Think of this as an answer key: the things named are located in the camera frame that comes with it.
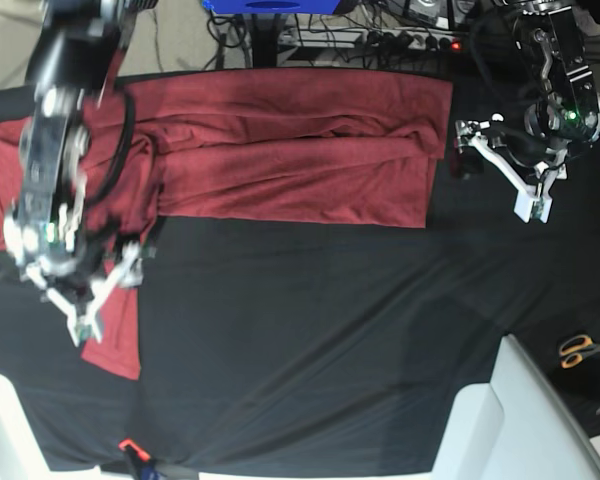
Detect dark red long-sleeve shirt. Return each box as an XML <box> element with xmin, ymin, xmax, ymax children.
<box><xmin>0</xmin><ymin>68</ymin><xmax>453</xmax><ymax>380</ymax></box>

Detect white power strip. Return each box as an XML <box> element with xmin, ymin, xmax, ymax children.
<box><xmin>278</xmin><ymin>26</ymin><xmax>468</xmax><ymax>51</ymax></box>

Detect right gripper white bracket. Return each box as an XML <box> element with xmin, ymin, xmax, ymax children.
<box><xmin>21</xmin><ymin>237</ymin><xmax>155</xmax><ymax>345</ymax></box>

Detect blue plastic bin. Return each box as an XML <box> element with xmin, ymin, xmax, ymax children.
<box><xmin>202</xmin><ymin>0</ymin><xmax>358</xmax><ymax>15</ymax></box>

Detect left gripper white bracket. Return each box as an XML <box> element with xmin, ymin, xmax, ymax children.
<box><xmin>452</xmin><ymin>113</ymin><xmax>569</xmax><ymax>223</ymax></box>

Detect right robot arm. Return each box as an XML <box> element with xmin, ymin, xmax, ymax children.
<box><xmin>3</xmin><ymin>1</ymin><xmax>156</xmax><ymax>346</ymax></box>

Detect white foam block right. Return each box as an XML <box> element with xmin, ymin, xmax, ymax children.
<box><xmin>431</xmin><ymin>335</ymin><xmax>600</xmax><ymax>480</ymax></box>

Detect blue and orange clamp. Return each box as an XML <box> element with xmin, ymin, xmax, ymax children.
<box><xmin>118</xmin><ymin>439</ymin><xmax>163</xmax><ymax>480</ymax></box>

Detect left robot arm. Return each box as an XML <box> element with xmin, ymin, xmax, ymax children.
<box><xmin>455</xmin><ymin>1</ymin><xmax>600</xmax><ymax>223</ymax></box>

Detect black table cloth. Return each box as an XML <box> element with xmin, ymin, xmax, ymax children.
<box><xmin>0</xmin><ymin>78</ymin><xmax>600</xmax><ymax>477</ymax></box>

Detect yellow handled scissors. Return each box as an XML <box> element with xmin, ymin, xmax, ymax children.
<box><xmin>558</xmin><ymin>334</ymin><xmax>600</xmax><ymax>369</ymax></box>

